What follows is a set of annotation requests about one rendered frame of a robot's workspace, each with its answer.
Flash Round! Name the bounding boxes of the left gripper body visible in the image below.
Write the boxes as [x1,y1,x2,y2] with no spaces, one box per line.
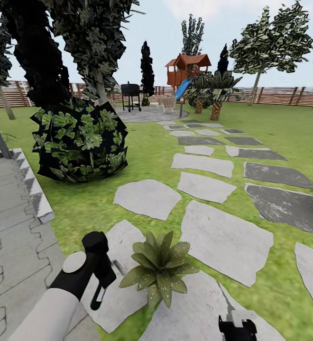
[93,259,116,289]

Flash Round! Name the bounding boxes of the insectifuge atomizer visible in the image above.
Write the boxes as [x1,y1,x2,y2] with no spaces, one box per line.
[91,283,108,311]

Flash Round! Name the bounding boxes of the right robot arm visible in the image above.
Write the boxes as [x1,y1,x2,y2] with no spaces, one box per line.
[219,310,257,341]

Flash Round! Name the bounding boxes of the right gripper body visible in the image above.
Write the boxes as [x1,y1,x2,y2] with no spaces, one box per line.
[222,321,257,341]

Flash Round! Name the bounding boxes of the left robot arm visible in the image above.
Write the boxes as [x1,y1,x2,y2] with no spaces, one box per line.
[7,232,129,341]

